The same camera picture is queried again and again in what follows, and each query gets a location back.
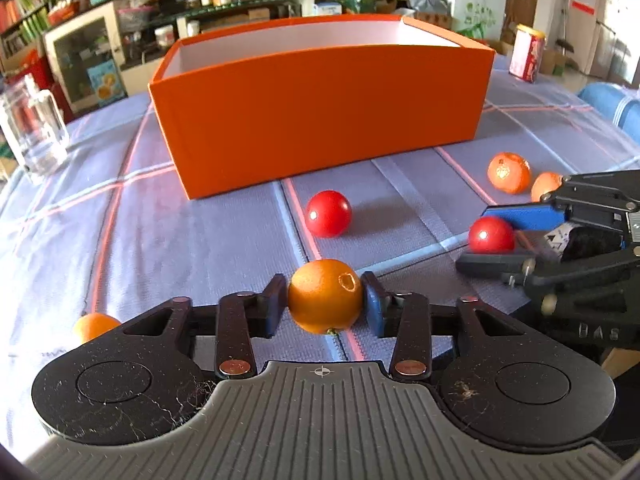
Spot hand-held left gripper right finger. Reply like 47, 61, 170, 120
360, 271, 568, 378

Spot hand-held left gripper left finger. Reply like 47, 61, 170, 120
82, 274, 291, 381

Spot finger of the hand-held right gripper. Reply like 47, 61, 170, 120
455, 253, 569, 289
481, 169, 640, 233

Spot red tomato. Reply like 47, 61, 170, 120
305, 190, 353, 239
467, 216, 516, 255

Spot large orange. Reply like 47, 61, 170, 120
287, 258, 364, 335

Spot orange cardboard box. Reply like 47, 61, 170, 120
148, 15, 496, 201

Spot small tangerine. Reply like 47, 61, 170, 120
487, 152, 532, 195
530, 172, 564, 204
73, 313, 123, 344

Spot blue plaid tablecloth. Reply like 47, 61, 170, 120
0, 67, 640, 461

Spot open cardboard box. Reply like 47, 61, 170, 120
542, 47, 569, 76

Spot red can with yellow lid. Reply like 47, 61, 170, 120
509, 24, 547, 84

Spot blue box with orange print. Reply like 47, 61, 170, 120
87, 60, 126, 101

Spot clear glass jar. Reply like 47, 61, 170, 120
0, 79, 70, 186

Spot pink plastic basket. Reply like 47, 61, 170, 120
117, 6, 154, 31

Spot white glass-door cabinet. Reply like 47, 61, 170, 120
42, 0, 129, 114

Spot bookshelf with books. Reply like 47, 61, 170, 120
0, 0, 57, 62

